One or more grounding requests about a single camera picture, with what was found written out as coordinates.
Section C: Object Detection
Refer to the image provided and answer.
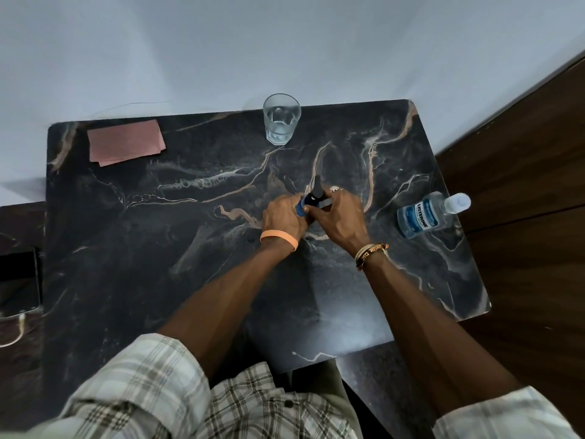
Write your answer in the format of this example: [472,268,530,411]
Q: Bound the person's right hand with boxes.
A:
[303,189,372,256]

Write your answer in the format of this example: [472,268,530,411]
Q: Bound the person's left hand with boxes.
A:
[261,194,314,243]

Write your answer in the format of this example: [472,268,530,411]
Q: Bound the blue and black electric trimmer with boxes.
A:
[295,175,333,219]

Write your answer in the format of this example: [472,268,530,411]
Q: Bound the person's left forearm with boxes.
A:
[157,237,298,380]

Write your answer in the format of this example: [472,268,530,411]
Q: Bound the person's right forearm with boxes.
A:
[361,250,522,416]

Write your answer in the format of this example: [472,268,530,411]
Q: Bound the orange rubber wristband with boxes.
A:
[260,230,299,252]

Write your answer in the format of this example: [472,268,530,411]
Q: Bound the clear drinking glass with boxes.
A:
[263,93,302,146]

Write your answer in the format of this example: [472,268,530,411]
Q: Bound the blue mouthwash bottle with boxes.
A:
[397,192,472,239]

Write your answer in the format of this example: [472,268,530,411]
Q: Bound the pink folded cloth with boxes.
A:
[87,120,166,168]

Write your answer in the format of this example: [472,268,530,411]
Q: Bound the plaid shirt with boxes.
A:
[0,334,581,439]

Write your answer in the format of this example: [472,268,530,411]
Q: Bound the black smartphone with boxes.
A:
[0,248,43,319]

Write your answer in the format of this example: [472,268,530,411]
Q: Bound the beaded thread bracelet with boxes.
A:
[354,242,390,271]

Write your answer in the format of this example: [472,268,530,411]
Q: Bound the white charging cable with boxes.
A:
[0,313,27,349]

